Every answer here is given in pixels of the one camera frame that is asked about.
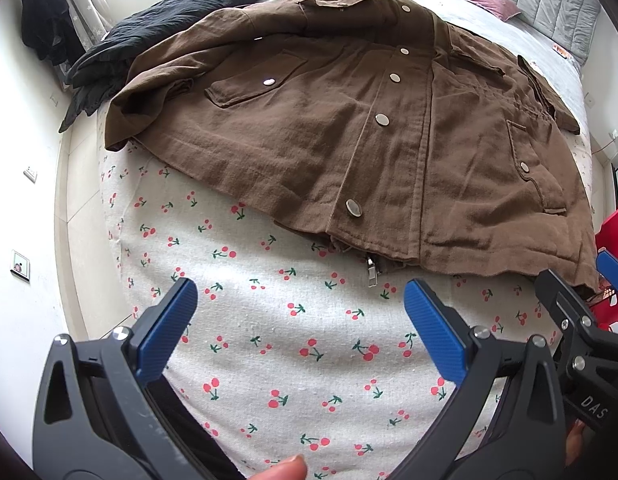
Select red plastic stool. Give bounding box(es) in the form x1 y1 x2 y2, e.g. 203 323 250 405
593 209 618 333

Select brown jacket with fur collar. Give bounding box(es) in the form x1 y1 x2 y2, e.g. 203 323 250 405
105 0 597 289

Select person's right hand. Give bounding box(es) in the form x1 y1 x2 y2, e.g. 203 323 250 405
566 419 586 467

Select small orange white pack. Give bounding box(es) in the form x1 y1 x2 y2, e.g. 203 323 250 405
552 44 571 60

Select dark clothes hanging by curtain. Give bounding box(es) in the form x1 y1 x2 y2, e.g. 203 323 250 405
21 0 85 66

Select person's left hand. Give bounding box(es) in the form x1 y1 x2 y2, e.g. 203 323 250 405
249 455 308 480

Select white cherry print sheet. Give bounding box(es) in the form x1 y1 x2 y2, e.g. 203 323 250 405
95 136 593 480

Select black garment on bed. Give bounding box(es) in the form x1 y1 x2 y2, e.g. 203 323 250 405
58 0 260 133

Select wall socket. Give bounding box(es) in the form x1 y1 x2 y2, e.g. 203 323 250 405
10 252 30 283

